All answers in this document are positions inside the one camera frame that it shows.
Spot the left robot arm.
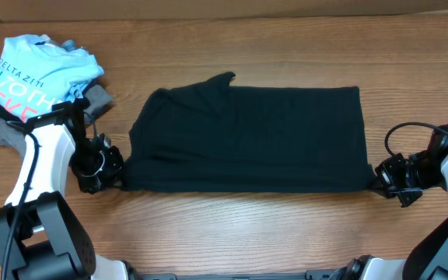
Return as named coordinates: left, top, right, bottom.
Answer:
left=0, top=102, right=140, bottom=280

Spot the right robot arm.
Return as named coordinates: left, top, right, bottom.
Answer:
left=327, top=124, right=448, bottom=279

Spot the folded grey shirt in stack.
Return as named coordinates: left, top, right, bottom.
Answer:
left=0, top=39, right=114, bottom=156

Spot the light blue printed t-shirt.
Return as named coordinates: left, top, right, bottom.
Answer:
left=0, top=34, right=104, bottom=122

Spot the folded black shirt in stack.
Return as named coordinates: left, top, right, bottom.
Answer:
left=0, top=97, right=90, bottom=122

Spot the black t-shirt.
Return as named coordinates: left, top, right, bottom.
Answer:
left=124, top=72, right=375, bottom=193

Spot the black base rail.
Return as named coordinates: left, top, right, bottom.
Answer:
left=139, top=268, right=345, bottom=280

